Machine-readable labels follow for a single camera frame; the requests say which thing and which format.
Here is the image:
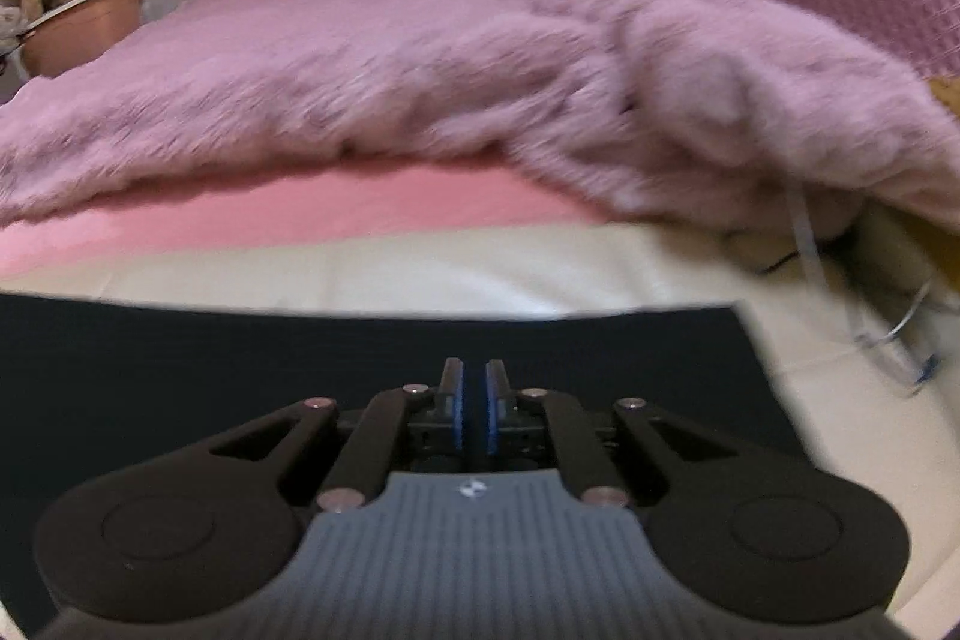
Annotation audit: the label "pink bed sheet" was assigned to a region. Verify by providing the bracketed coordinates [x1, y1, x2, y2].
[0, 161, 620, 277]

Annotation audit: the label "pink fuzzy blanket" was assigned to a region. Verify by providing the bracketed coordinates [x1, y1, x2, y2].
[0, 0, 960, 236]

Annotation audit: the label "white flat cable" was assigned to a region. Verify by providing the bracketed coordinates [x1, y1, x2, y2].
[784, 173, 830, 292]

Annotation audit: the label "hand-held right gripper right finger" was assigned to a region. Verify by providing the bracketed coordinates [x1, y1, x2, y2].
[484, 357, 743, 513]

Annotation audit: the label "black pants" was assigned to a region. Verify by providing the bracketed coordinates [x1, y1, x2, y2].
[0, 293, 805, 640]

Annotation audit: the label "cream leather bed frame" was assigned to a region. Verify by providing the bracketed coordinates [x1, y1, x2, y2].
[0, 218, 960, 633]

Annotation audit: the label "clear thin cable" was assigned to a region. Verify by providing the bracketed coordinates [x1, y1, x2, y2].
[853, 276, 942, 395]

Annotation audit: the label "brown basket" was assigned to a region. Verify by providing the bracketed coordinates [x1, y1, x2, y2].
[16, 0, 147, 80]

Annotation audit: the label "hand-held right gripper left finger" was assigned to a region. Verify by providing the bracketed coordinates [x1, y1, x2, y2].
[206, 357, 467, 513]

